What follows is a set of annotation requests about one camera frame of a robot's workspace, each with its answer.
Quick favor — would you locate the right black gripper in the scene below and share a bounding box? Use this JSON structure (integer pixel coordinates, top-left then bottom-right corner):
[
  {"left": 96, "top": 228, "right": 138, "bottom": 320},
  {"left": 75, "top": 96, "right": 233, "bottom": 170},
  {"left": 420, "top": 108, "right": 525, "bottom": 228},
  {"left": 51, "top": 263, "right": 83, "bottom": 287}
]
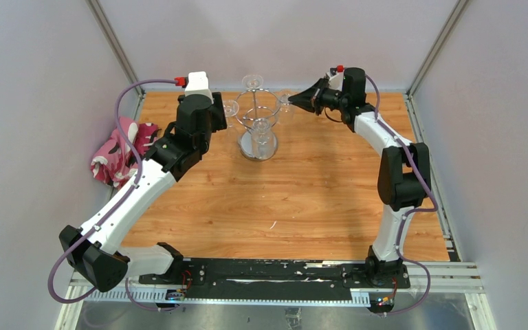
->
[{"left": 289, "top": 76, "right": 349, "bottom": 116}]

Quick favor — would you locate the clear wine glass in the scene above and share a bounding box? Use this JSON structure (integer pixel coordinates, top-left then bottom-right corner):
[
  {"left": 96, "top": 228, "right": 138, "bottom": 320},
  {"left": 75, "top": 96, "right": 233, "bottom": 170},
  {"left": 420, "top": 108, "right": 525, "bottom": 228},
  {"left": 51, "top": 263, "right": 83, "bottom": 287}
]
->
[
  {"left": 250, "top": 118, "right": 277, "bottom": 160},
  {"left": 242, "top": 74, "right": 263, "bottom": 90},
  {"left": 223, "top": 100, "right": 239, "bottom": 139},
  {"left": 276, "top": 89, "right": 294, "bottom": 124}
]

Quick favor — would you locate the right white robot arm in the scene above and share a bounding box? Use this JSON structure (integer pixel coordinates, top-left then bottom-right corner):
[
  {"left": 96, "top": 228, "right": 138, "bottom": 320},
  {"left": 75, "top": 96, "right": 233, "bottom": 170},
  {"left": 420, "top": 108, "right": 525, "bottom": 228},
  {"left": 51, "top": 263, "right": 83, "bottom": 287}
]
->
[{"left": 288, "top": 65, "right": 432, "bottom": 287}]

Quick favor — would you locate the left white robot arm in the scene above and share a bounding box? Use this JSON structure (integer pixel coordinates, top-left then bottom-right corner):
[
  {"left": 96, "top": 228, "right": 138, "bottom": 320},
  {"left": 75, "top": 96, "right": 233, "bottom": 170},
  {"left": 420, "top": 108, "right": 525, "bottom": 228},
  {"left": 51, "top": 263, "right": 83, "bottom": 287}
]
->
[{"left": 59, "top": 92, "right": 227, "bottom": 292}]

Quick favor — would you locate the chrome wine glass rack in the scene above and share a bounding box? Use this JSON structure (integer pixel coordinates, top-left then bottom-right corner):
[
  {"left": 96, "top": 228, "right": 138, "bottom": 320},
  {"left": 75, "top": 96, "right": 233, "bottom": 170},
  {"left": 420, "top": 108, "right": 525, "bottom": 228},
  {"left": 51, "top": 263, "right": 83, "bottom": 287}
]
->
[{"left": 235, "top": 87, "right": 278, "bottom": 162}]

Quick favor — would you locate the pink camouflage cloth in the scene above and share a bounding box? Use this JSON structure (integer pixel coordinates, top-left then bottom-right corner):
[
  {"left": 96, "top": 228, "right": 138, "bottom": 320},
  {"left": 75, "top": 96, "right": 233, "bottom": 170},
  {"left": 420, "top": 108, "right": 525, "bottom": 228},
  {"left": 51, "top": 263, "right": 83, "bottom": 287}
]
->
[{"left": 91, "top": 116, "right": 160, "bottom": 188}]

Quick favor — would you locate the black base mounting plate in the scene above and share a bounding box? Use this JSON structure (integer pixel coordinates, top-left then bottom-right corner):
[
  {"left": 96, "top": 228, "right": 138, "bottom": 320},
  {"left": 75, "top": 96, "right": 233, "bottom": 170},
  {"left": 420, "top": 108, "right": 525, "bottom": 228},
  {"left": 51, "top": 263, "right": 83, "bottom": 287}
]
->
[{"left": 138, "top": 258, "right": 410, "bottom": 301}]

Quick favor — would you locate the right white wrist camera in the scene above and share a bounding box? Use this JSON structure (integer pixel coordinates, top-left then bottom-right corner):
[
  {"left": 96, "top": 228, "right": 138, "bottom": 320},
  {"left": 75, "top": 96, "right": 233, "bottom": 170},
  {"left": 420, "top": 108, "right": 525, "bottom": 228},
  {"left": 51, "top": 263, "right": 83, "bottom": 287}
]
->
[{"left": 326, "top": 67, "right": 343, "bottom": 91}]

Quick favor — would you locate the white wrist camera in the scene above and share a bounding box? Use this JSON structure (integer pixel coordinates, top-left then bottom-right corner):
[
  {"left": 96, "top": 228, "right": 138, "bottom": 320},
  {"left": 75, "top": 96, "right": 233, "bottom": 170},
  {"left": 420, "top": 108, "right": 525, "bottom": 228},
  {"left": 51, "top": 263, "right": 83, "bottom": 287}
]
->
[
  {"left": 184, "top": 71, "right": 213, "bottom": 102},
  {"left": 326, "top": 67, "right": 343, "bottom": 91}
]

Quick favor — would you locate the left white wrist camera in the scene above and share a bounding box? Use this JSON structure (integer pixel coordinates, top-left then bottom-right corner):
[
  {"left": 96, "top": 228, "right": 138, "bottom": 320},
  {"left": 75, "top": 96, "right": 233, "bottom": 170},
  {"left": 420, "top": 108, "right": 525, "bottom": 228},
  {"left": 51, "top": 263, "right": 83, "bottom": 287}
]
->
[{"left": 184, "top": 71, "right": 213, "bottom": 102}]

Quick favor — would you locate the aluminium frame rail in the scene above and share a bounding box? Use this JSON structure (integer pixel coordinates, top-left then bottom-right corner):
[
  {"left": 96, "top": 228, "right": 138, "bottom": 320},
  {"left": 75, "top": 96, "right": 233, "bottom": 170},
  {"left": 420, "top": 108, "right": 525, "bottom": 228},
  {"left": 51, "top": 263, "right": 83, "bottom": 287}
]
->
[{"left": 66, "top": 258, "right": 484, "bottom": 309}]

